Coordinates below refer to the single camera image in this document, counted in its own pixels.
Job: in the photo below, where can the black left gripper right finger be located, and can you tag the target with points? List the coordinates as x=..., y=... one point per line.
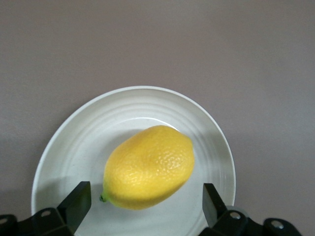
x=214, y=209

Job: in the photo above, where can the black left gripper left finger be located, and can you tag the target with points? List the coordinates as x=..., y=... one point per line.
x=73, y=209

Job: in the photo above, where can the yellow lemon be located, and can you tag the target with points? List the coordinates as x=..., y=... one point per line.
x=150, y=167

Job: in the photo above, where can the white round plate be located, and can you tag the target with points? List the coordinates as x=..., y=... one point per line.
x=103, y=123

